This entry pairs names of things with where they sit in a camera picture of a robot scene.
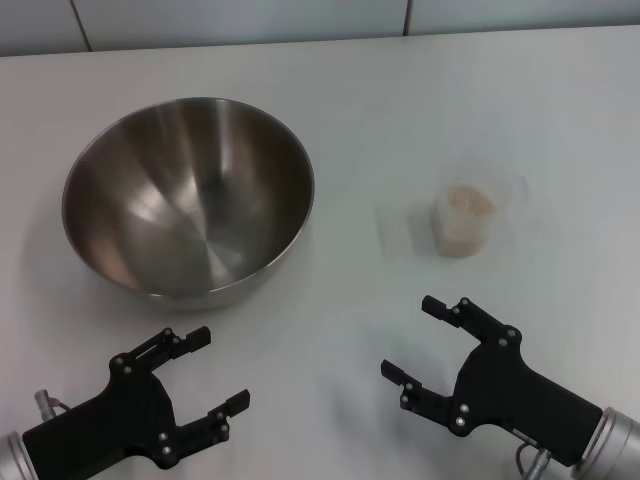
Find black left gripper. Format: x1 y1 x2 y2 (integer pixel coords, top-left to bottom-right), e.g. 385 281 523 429
22 326 250 480

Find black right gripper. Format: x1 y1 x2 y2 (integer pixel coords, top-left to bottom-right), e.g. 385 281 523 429
381 295 604 466

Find clear plastic measuring cup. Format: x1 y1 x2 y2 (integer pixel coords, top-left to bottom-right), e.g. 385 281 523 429
430 158 530 259

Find beige rice grains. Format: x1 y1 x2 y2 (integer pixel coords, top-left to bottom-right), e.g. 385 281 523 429
433 184 499 257

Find stainless steel mixing bowl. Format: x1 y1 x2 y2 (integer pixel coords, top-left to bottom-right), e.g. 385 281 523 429
61 97 316 314

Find right gripper connector cable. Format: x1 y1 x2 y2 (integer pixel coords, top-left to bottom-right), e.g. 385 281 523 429
514 442 554 480

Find gripper connector cable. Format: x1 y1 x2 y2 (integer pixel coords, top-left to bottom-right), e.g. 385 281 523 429
33 390 70 420
514 442 554 480

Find left gripper connector cable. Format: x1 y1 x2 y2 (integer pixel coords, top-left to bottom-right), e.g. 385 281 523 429
33 390 70 420

